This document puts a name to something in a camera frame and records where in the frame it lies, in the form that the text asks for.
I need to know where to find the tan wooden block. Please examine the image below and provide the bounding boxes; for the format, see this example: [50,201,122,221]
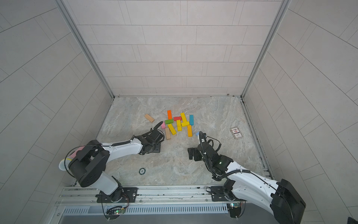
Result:
[145,114,155,123]
[165,128,171,140]

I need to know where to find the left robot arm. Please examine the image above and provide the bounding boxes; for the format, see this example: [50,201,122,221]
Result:
[59,128,165,202]

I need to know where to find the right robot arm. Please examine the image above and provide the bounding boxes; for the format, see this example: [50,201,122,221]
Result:
[188,131,306,224]

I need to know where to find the green block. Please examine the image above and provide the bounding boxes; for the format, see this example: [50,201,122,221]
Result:
[165,119,174,124]

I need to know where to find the orange block lower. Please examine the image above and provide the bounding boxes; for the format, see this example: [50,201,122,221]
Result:
[187,125,193,137]

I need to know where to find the yellow block short vertical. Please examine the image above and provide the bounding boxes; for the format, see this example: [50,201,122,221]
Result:
[176,120,182,131]

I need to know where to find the yellow block small horizontal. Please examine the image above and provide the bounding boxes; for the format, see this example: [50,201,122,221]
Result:
[181,121,190,127]

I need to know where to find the teal block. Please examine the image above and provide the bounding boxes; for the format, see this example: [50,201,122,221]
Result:
[189,115,194,126]

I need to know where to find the small printed card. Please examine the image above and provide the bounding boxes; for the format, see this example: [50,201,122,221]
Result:
[230,127,243,140]

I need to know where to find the yellow block upper diagonal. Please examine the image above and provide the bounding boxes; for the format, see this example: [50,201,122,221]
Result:
[180,113,187,123]

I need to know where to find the right circuit board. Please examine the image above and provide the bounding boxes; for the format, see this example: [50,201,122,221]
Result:
[227,203,243,219]

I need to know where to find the circuit board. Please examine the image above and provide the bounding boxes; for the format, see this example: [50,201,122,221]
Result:
[227,203,243,219]
[105,206,127,220]

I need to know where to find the left circuit board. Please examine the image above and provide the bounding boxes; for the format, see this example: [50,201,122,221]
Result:
[105,206,127,220]

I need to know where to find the pink microphone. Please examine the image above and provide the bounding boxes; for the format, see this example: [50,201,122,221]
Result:
[59,146,84,171]

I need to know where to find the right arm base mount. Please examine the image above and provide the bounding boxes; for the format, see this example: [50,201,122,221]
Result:
[206,186,245,203]

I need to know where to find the aluminium rail frame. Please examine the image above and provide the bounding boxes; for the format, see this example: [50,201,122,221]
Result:
[55,185,241,206]

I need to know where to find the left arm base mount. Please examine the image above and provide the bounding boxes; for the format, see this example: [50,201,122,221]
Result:
[96,187,138,203]

